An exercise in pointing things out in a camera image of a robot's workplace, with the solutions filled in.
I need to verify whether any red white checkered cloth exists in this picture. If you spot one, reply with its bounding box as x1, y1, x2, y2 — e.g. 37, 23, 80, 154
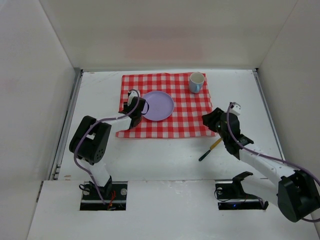
116, 72, 215, 139

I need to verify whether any lilac round plate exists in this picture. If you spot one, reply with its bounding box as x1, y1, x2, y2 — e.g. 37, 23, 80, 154
142, 91, 175, 122

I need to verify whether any gold knife dark handle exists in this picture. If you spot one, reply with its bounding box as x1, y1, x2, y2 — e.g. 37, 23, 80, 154
198, 138, 222, 162

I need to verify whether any white mug blue outside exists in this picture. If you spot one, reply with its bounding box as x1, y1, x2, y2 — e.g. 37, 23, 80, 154
188, 72, 206, 94

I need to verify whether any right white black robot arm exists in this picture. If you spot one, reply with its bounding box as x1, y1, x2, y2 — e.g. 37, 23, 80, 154
202, 102, 320, 223

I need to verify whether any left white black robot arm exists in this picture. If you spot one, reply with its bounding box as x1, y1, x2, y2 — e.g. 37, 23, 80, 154
69, 96, 150, 199

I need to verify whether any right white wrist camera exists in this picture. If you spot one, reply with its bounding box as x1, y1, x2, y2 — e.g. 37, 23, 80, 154
229, 102, 241, 117

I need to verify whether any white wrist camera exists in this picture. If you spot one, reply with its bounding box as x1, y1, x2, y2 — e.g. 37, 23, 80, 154
229, 102, 241, 117
127, 90, 137, 106

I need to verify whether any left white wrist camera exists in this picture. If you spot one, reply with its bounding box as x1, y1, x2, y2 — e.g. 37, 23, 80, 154
127, 90, 137, 106

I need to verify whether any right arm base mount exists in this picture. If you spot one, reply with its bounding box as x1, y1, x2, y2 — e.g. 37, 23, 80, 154
214, 181, 269, 211

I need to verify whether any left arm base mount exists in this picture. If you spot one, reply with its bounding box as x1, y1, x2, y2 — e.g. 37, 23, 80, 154
79, 181, 128, 211

